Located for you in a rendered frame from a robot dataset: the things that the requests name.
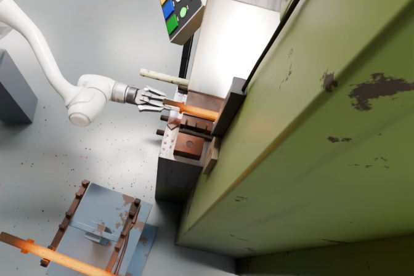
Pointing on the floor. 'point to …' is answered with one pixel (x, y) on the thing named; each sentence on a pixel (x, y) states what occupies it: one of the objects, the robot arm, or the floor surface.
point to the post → (185, 58)
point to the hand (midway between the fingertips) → (172, 105)
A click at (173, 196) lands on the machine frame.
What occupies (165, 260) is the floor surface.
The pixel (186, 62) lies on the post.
